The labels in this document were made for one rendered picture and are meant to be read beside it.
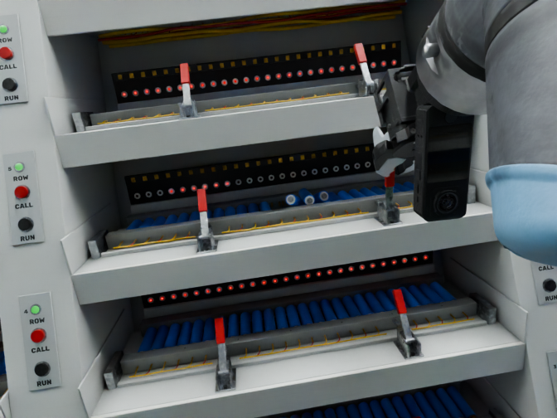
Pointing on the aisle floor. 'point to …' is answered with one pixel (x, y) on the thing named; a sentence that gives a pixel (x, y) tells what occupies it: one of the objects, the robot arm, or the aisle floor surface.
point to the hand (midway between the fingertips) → (391, 173)
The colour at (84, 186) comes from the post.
